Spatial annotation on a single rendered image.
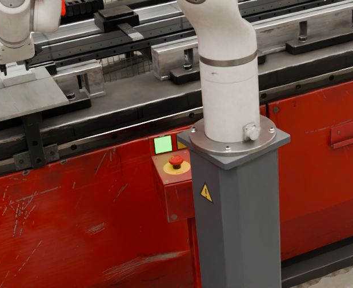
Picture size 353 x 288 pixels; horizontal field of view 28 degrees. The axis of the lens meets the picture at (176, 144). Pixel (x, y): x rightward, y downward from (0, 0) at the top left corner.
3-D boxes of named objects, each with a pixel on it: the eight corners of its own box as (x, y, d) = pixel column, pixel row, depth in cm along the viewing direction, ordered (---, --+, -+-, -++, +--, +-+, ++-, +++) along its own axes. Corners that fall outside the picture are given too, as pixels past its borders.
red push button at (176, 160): (171, 174, 188) (170, 163, 186) (168, 167, 191) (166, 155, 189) (186, 171, 188) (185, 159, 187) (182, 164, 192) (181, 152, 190)
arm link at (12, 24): (35, 15, 181) (-3, 12, 179) (35, -17, 169) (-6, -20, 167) (32, 44, 177) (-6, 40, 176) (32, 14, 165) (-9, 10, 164)
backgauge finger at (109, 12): (119, 48, 213) (117, 32, 211) (94, 24, 235) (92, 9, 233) (157, 39, 217) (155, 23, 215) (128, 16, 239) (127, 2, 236)
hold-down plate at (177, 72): (176, 85, 213) (176, 76, 211) (169, 79, 217) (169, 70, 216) (265, 62, 222) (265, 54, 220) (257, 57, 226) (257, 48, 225)
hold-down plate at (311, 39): (293, 55, 225) (293, 46, 223) (285, 50, 229) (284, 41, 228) (373, 35, 234) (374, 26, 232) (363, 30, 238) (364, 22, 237)
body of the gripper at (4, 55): (29, 16, 183) (29, 39, 193) (-11, 24, 180) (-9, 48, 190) (37, 40, 180) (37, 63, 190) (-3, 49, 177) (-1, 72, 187)
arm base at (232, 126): (295, 135, 154) (293, 54, 145) (224, 166, 145) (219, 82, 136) (239, 107, 168) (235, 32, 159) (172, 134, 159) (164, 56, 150)
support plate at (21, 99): (-2, 122, 175) (-3, 118, 174) (-19, 84, 197) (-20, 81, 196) (69, 104, 180) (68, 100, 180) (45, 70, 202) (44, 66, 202)
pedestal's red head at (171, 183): (168, 223, 188) (161, 164, 180) (155, 192, 202) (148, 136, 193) (240, 207, 192) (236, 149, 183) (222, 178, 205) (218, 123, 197)
